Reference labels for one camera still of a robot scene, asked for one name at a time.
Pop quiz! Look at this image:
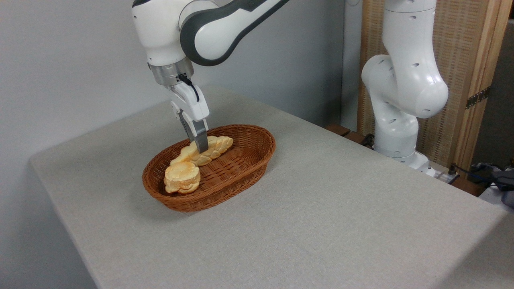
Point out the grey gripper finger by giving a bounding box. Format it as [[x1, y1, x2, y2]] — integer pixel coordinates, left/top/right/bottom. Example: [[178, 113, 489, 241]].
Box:
[[188, 116, 210, 154], [178, 110, 195, 142]]

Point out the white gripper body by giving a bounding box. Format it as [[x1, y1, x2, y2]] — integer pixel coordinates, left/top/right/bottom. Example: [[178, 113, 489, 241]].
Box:
[[164, 81, 210, 122]]

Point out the long braided bread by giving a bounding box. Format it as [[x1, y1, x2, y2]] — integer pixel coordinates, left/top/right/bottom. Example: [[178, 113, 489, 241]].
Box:
[[170, 136, 234, 167]]

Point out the round bread roll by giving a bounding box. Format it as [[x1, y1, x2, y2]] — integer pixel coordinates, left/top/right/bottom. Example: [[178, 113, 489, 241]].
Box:
[[163, 161, 201, 194]]

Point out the brown wicker oval basket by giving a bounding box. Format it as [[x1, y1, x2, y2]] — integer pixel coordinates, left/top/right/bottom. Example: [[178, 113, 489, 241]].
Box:
[[142, 124, 276, 212]]

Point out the brown wooden slat platform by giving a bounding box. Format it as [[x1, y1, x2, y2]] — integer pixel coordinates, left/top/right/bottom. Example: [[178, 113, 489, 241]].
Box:
[[324, 123, 376, 150]]

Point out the black metal screen hinge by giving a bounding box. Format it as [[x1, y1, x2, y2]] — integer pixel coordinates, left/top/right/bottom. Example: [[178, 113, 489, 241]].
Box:
[[465, 86, 492, 110]]

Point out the dark grey bag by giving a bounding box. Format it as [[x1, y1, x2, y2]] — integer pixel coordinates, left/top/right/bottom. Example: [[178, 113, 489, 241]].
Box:
[[473, 162, 514, 209]]

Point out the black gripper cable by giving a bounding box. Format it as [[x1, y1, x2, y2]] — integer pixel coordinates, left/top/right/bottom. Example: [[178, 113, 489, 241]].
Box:
[[177, 73, 200, 102]]

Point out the black power cable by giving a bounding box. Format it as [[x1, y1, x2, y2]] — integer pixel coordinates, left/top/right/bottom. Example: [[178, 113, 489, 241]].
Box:
[[449, 163, 514, 190]]

